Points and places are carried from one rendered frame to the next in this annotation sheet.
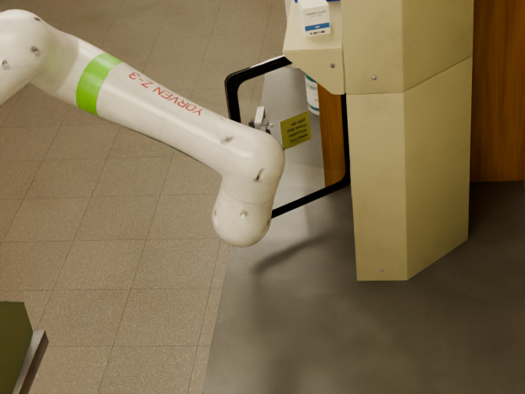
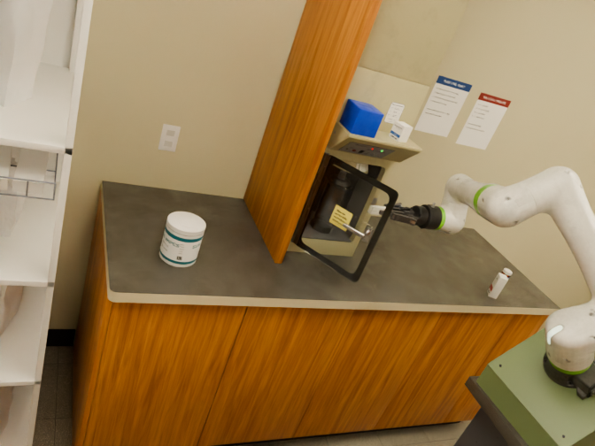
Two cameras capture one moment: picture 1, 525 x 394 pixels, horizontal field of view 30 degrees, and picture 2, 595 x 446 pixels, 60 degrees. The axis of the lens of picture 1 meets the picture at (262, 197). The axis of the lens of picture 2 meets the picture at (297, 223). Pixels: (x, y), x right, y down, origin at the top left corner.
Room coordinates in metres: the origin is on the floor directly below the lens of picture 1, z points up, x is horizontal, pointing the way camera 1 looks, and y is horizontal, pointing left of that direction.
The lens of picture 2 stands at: (3.11, 1.14, 1.98)
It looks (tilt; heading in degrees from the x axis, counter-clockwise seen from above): 27 degrees down; 230
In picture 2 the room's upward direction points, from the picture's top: 21 degrees clockwise
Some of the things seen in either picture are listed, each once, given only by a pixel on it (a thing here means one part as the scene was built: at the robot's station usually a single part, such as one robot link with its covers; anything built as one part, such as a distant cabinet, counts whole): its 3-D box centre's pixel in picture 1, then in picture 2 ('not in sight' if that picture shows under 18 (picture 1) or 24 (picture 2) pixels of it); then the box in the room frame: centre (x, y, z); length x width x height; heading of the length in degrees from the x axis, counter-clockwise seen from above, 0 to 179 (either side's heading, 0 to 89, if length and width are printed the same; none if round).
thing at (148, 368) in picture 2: not in sight; (312, 329); (1.62, -0.25, 0.45); 2.05 x 0.67 x 0.90; 170
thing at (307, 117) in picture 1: (293, 134); (342, 219); (1.89, -0.09, 1.19); 0.30 x 0.01 x 0.40; 116
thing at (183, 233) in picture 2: not in sight; (181, 239); (2.43, -0.22, 1.01); 0.13 x 0.13 x 0.15
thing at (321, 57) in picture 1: (319, 35); (374, 148); (1.82, -0.15, 1.46); 0.32 x 0.11 x 0.10; 170
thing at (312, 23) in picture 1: (313, 16); (400, 131); (1.74, -0.14, 1.54); 0.05 x 0.05 x 0.06; 6
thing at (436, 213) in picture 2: not in sight; (428, 216); (1.59, 0.02, 1.28); 0.09 x 0.06 x 0.12; 80
